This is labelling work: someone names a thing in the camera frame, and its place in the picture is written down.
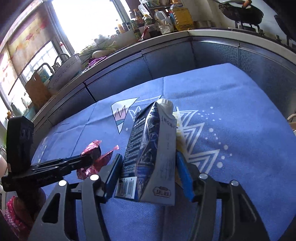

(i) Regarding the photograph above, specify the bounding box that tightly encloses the beige plastic basket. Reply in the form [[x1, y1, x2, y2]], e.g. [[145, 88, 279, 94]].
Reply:
[[287, 113, 296, 131]]

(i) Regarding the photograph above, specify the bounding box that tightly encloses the dark sauce bottle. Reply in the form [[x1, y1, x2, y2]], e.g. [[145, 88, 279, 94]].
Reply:
[[131, 20, 142, 40]]

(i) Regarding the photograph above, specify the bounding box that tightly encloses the left hand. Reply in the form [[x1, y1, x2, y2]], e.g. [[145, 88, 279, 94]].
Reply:
[[13, 188, 46, 221]]

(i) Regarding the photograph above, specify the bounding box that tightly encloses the black wok with handle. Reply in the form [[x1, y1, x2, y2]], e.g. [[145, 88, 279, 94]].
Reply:
[[214, 1, 264, 25]]

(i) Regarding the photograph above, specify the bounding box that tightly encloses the clear plastic jug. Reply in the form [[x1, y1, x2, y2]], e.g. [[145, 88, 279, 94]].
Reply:
[[154, 9, 174, 35]]

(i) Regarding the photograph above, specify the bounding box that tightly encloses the black frying pan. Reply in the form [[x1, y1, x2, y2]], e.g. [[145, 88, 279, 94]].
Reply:
[[274, 15, 295, 40]]

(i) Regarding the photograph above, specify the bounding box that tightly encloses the brown paper bag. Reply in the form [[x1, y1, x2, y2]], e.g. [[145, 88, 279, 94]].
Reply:
[[25, 72, 52, 109]]

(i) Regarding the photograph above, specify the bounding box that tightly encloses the pink candy wrapper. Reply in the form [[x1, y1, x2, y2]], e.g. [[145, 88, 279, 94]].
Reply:
[[76, 140, 119, 180]]

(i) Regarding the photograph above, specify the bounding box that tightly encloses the white ceramic basin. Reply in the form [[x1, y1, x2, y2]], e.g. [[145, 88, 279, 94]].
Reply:
[[47, 54, 81, 93]]

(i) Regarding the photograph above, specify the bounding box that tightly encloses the blue printed tablecloth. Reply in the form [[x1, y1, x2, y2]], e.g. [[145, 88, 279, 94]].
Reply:
[[33, 64, 295, 240]]

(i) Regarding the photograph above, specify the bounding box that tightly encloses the dark blue milk carton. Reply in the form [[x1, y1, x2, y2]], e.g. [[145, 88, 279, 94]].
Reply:
[[115, 98, 177, 206]]

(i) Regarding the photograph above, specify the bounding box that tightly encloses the yellow cooking oil bottle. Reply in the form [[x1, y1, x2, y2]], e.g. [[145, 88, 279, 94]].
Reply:
[[171, 1, 194, 31]]

